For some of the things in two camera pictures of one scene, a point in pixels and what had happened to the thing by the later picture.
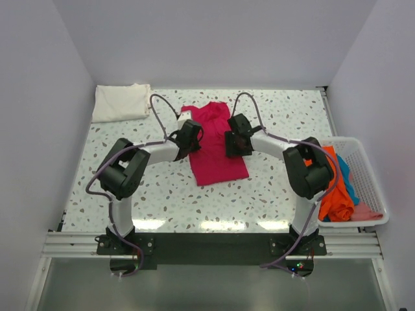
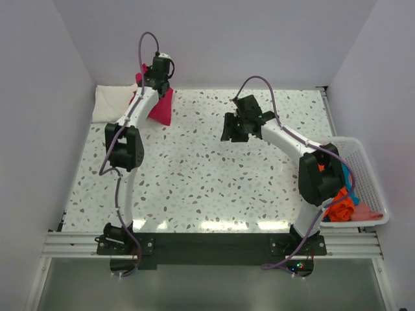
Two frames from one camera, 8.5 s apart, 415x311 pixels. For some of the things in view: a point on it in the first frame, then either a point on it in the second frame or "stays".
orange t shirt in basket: x=338 y=205 stays
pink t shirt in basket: x=362 y=212 stays
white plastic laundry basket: x=362 y=177 stays
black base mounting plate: x=213 y=249 stays
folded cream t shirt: x=116 y=102 stays
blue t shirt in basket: x=345 y=172 stays
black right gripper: x=229 y=148 to x=228 y=131
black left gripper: x=196 y=147 to x=149 y=69
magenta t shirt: x=210 y=164 to x=161 y=112
